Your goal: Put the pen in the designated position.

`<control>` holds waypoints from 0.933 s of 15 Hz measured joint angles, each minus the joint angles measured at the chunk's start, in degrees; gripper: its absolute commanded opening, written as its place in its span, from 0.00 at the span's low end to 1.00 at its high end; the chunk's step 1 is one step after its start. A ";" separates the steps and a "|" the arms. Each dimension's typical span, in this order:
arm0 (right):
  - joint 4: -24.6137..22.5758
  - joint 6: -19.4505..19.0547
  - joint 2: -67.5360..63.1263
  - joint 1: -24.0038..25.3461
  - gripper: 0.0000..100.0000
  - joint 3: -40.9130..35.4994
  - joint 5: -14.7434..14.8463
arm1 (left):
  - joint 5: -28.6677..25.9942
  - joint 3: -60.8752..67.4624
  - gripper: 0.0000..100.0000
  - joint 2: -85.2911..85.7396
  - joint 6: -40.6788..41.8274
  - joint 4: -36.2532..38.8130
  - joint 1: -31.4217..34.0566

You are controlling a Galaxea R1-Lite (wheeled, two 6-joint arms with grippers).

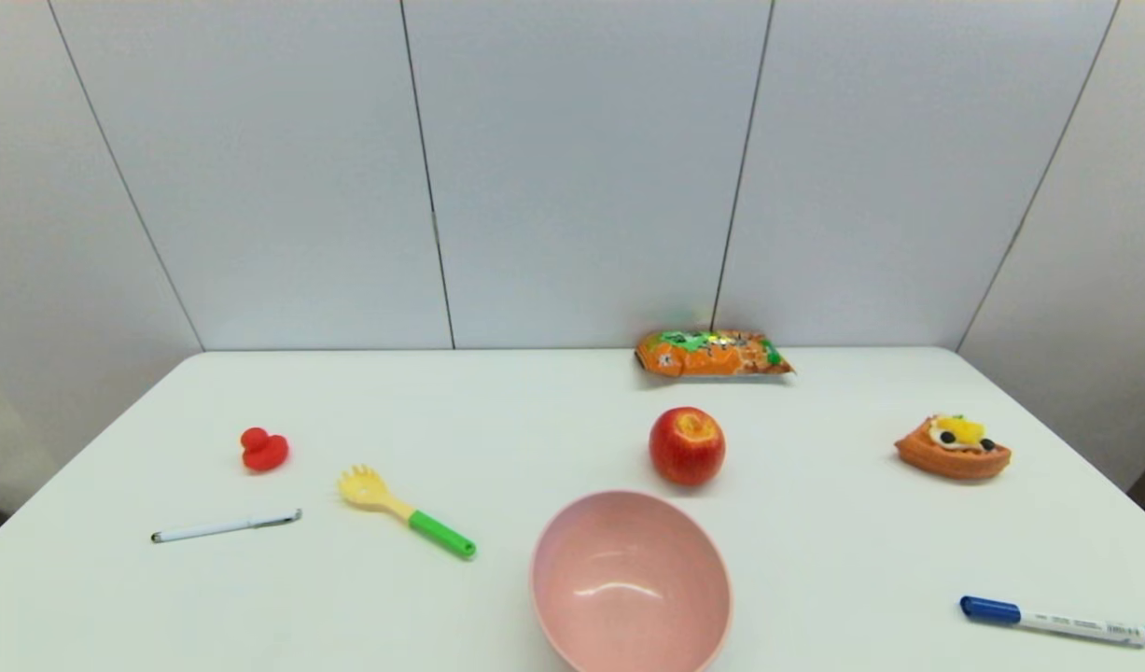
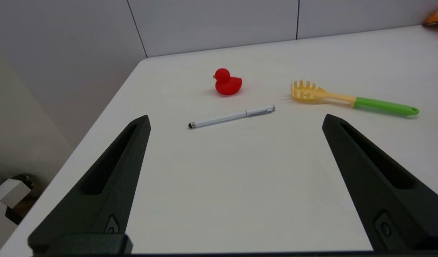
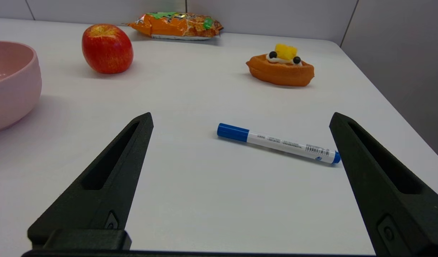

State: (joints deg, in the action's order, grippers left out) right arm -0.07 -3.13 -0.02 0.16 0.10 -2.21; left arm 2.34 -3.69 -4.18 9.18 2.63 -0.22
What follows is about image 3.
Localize pink bowl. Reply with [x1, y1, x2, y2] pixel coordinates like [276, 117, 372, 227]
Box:
[0, 41, 42, 133]

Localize blue white marker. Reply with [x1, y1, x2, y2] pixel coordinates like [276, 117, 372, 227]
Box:
[217, 123, 341, 165]

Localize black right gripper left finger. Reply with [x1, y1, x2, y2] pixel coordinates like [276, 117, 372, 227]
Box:
[27, 112, 154, 250]

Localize red apple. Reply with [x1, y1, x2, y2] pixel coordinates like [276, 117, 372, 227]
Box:
[82, 24, 134, 74]

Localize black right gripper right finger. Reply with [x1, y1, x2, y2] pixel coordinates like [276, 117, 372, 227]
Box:
[329, 112, 438, 257]

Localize orange green snack bag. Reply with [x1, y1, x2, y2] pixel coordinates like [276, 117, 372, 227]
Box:
[128, 11, 224, 40]

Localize orange waffle toy with fruit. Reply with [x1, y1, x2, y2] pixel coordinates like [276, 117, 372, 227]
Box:
[246, 43, 315, 87]

